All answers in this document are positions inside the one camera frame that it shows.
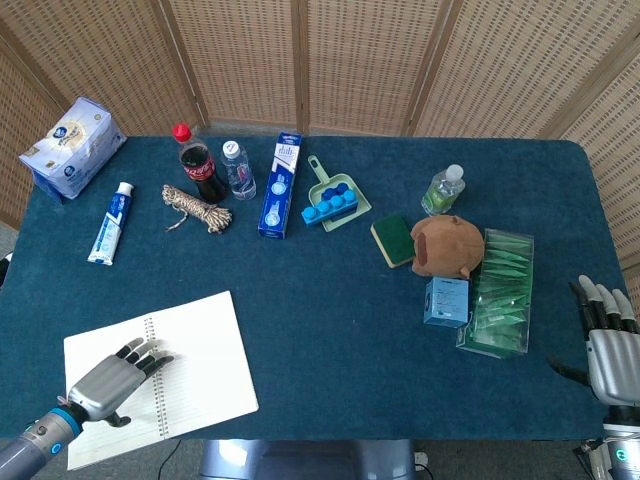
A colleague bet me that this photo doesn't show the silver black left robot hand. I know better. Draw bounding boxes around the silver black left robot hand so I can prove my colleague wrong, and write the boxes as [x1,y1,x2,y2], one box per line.
[67,338,176,429]

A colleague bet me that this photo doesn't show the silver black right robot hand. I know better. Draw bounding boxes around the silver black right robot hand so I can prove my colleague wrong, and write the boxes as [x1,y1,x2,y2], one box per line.
[546,273,640,406]

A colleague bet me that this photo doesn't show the spiral lined notebook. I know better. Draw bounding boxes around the spiral lined notebook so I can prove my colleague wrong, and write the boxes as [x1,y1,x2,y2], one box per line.
[63,290,260,472]

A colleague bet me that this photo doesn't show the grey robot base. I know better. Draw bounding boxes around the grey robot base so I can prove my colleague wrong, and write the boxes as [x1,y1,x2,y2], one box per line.
[199,438,417,480]

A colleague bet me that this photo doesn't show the clear box green packets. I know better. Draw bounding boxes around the clear box green packets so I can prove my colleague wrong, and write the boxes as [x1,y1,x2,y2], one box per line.
[455,228,535,360]

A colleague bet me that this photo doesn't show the white blue toothpaste tube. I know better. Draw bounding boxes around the white blue toothpaste tube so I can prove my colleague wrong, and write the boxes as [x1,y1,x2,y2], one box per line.
[87,181,135,266]

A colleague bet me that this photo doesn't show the light blue cardboard box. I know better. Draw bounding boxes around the light blue cardboard box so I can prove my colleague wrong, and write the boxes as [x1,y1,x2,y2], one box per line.
[423,276,471,329]

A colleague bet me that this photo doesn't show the brown capybara plush toy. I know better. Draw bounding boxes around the brown capybara plush toy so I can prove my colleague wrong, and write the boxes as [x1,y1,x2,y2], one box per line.
[410,214,486,279]

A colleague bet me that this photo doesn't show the cola bottle red label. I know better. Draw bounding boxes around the cola bottle red label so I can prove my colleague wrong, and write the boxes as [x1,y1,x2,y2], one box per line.
[172,123,228,205]

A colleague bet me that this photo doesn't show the white blue tissue pack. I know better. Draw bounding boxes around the white blue tissue pack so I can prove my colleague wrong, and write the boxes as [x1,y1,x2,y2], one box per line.
[18,96,128,205]

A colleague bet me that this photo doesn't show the clear bottle green liquid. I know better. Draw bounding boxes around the clear bottle green liquid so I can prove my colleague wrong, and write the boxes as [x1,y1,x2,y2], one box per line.
[421,163,467,217]

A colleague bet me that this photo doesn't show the blue tablecloth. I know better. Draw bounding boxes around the blue tablecloth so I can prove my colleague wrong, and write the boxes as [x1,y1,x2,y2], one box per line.
[0,134,629,442]

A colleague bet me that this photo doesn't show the clear water bottle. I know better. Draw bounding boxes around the clear water bottle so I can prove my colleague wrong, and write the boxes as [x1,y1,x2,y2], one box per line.
[221,140,257,201]

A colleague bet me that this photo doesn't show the green yellow sponge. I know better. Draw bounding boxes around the green yellow sponge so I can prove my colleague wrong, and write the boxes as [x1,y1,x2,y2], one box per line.
[370,213,417,270]

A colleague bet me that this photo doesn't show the blue white toothpaste box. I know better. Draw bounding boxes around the blue white toothpaste box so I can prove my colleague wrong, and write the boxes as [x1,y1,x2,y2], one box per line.
[257,131,304,240]

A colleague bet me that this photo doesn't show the light blue building block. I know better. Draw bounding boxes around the light blue building block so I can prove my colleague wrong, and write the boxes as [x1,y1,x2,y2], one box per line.
[301,189,359,229]

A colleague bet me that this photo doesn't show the light green dustpan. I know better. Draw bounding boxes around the light green dustpan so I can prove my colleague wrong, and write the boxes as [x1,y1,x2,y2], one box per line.
[307,154,373,233]

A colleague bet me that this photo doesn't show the woven bamboo folding screen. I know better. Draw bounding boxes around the woven bamboo folding screen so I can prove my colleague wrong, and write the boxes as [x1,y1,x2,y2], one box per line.
[0,0,640,274]

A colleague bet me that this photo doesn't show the black floor cable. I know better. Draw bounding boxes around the black floor cable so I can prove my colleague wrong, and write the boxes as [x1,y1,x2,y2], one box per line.
[158,438,184,480]

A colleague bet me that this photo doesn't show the braided rope bundle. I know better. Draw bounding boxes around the braided rope bundle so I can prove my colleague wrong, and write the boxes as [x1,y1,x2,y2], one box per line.
[161,184,233,235]

